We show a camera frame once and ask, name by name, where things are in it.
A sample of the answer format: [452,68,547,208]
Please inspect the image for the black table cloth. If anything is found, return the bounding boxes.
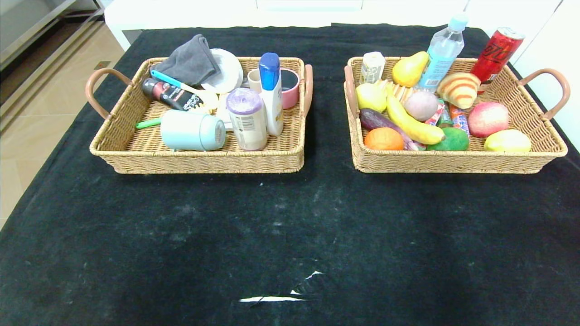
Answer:
[0,23,580,326]

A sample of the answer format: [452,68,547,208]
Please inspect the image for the blue handled yellow spoon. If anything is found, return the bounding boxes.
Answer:
[150,69,219,109]

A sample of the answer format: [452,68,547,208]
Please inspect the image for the white drink carton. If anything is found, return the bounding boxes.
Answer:
[360,51,386,85]

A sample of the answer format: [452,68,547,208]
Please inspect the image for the clear water bottle blue label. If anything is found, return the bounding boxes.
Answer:
[416,14,469,94]

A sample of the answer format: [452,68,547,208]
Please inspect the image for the white bottle blue cap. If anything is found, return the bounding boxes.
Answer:
[259,52,285,136]

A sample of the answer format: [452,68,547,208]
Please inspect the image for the grey folded cloth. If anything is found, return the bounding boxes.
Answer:
[152,34,221,86]

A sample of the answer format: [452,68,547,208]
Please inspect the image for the round yellow toy lemon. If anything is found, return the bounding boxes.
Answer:
[356,84,388,113]

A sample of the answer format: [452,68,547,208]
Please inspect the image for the sliced toy bread loaf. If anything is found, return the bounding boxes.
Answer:
[375,79,414,105]

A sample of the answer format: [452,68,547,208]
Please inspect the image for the white plate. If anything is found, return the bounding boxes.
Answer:
[202,48,244,94]

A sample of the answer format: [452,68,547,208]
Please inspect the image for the beige playing card box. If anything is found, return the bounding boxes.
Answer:
[217,93,234,132]

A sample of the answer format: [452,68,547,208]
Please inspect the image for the light teal mug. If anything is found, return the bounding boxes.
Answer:
[161,110,227,152]

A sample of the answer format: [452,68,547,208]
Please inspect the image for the wicker basket holding utensils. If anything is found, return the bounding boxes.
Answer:
[86,57,314,175]

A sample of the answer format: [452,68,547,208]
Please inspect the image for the black bottle red label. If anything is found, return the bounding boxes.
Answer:
[143,78,203,111]

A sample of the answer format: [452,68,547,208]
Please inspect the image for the orange sausage stick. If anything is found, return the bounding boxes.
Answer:
[449,105,472,138]

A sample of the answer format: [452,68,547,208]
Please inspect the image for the wicker basket holding food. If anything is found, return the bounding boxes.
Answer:
[343,55,570,175]

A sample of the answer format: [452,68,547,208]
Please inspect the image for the purple toy eggplant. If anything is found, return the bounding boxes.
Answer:
[359,108,422,151]

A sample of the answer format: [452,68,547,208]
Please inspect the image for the orange toy tangerine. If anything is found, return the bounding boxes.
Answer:
[364,127,404,151]

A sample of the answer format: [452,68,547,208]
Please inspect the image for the yellow toy banana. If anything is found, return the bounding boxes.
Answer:
[385,93,445,145]

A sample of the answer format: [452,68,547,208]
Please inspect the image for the grey metal shelf unit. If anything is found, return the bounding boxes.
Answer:
[0,0,107,118]

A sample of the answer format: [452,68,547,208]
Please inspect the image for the striped toy croissant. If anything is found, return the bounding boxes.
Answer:
[436,72,481,110]

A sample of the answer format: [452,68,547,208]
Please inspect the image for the oval yellow toy mango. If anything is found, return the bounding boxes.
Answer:
[483,129,532,153]

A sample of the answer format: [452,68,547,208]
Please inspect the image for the pink saucepan cup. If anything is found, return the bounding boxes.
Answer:
[281,68,301,110]

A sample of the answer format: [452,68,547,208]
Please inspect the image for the pale purple toy ball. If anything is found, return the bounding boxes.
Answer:
[405,90,440,121]

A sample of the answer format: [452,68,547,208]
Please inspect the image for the green chewing gum pack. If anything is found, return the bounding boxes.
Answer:
[437,104,454,129]

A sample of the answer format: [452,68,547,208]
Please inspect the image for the red pink toy apple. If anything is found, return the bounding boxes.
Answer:
[468,102,509,138]

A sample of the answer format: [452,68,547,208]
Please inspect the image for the yellow toy pear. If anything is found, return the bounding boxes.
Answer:
[392,51,430,88]

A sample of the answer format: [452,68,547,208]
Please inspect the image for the purple trash bag roll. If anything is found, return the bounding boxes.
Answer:
[226,87,269,151]

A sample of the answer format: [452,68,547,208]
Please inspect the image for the red soda can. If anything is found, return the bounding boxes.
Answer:
[470,27,525,94]

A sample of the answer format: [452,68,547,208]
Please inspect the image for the green toy lime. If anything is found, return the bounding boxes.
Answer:
[426,127,469,152]

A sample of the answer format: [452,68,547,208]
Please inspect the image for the red chewy candy stick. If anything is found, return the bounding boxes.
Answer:
[424,102,445,128]

